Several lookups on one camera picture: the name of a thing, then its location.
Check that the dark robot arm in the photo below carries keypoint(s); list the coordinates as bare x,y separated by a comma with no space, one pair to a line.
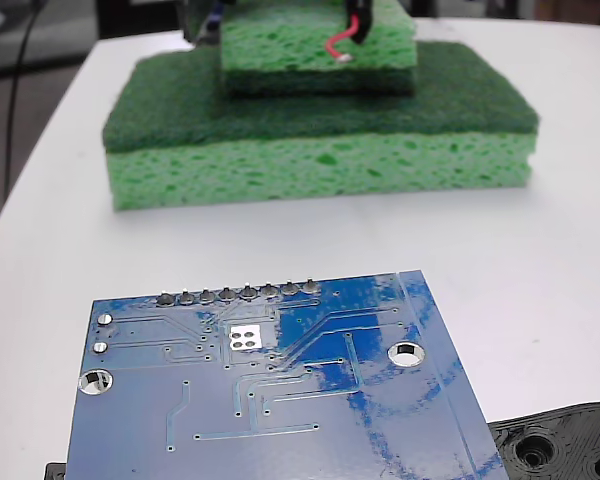
200,20

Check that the blue printed circuit board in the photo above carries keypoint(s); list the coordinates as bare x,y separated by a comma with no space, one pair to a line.
280,400

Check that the small green scouring sponge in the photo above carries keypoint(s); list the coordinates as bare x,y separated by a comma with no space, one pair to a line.
290,45

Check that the large green scouring sponge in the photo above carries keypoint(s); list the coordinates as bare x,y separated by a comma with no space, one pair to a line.
330,165

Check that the black plastic fixture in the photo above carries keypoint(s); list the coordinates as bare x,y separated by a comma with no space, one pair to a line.
555,440

